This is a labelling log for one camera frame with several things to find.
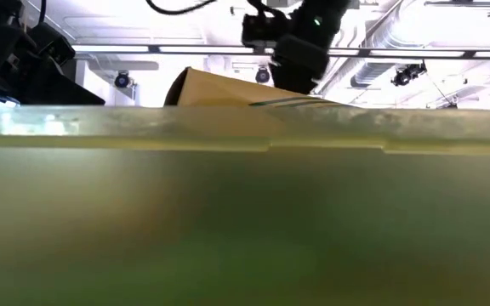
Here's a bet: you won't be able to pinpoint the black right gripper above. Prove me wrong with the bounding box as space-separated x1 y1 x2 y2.
269 34 330 95

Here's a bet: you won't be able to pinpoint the yellow green crayon box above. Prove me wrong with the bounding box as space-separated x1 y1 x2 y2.
162 65 359 141

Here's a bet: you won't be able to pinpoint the yellow-green transparent plastic case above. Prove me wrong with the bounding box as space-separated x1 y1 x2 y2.
0 105 490 306

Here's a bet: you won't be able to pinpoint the black track spotlight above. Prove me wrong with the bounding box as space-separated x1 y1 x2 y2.
254 66 271 84
114 70 132 89
390 62 428 88

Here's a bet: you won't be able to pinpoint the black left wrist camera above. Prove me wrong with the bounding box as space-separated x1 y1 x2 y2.
26 21 77 65

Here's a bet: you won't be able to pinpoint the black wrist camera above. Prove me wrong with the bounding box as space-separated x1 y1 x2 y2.
26 21 77 65
240 11 292 48

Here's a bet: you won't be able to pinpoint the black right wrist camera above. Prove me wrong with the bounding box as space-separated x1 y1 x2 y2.
240 11 292 48

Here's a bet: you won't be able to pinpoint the ceiling track rail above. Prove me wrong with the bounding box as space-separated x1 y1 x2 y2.
72 43 490 60

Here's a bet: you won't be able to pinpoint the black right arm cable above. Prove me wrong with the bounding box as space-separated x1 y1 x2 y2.
145 0 219 16

